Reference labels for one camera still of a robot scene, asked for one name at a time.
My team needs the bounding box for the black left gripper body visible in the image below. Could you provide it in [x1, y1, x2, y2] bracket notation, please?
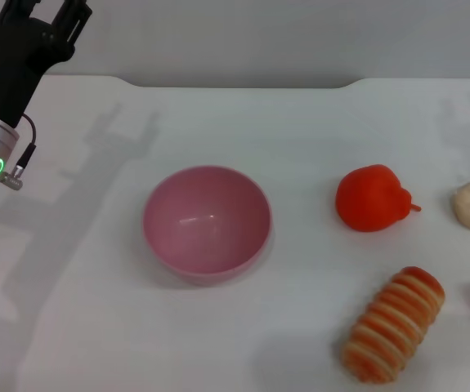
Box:
[0, 15, 76, 127]

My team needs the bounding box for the red toy apple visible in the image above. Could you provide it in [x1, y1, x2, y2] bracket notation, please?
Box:
[335, 163, 423, 234]

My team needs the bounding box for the orange striped bread roll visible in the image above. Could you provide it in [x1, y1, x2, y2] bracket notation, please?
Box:
[342, 266, 446, 384]

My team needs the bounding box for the pink plastic bowl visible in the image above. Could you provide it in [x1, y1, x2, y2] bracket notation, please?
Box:
[142, 165, 273, 287]

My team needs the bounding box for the left arm connector cable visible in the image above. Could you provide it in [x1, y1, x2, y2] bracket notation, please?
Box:
[0, 114, 38, 191]

